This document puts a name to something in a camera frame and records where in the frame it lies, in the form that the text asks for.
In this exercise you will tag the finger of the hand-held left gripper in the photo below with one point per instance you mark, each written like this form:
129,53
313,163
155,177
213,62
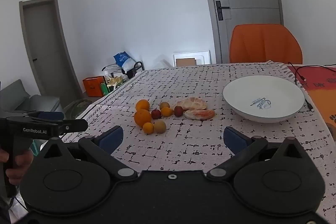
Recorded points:
76,125
51,116

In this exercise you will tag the green patterned round cushion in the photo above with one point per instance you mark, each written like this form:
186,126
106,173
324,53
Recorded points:
78,108

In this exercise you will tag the large orange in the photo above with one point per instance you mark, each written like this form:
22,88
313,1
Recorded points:
142,118
142,105

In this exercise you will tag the orange chair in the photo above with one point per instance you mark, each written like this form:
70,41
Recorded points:
265,43

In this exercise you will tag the small orange kumquat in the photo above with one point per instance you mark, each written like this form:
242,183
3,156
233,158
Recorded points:
148,128
166,111

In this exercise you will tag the orange-fleshed peeled pomelo piece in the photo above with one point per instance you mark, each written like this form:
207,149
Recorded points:
199,114

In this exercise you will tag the brown round longan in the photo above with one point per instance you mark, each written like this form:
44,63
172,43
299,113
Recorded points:
159,126
164,105

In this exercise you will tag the white plate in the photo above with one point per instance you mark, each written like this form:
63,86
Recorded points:
263,99

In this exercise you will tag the grey-brown door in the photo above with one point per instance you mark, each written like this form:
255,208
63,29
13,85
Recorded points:
47,48

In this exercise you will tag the small red fruit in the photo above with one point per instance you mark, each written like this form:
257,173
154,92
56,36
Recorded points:
156,114
178,111

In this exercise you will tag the white framed board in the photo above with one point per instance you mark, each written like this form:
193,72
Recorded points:
200,56

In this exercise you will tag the orange cardboard box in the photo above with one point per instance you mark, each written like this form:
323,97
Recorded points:
93,86

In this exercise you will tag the orange printed mat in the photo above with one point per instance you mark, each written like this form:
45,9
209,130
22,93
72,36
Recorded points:
321,82

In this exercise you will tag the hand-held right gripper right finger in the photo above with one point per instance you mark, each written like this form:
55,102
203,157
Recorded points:
233,138

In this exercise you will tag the person's left hand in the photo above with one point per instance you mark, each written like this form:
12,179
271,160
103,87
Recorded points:
22,165

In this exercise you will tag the black trolley rack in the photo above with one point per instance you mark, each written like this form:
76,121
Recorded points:
135,67

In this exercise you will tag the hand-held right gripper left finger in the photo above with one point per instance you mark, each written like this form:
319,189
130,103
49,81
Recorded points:
113,138

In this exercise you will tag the blue plastic bag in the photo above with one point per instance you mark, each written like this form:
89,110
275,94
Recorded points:
123,59

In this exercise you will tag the pale peeled pomelo piece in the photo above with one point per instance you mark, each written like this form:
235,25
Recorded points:
190,103

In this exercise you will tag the grey sofa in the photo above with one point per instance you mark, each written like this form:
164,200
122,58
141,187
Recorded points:
15,94

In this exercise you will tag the black-and-white patterned tablecloth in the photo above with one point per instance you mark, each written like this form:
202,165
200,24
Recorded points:
183,82

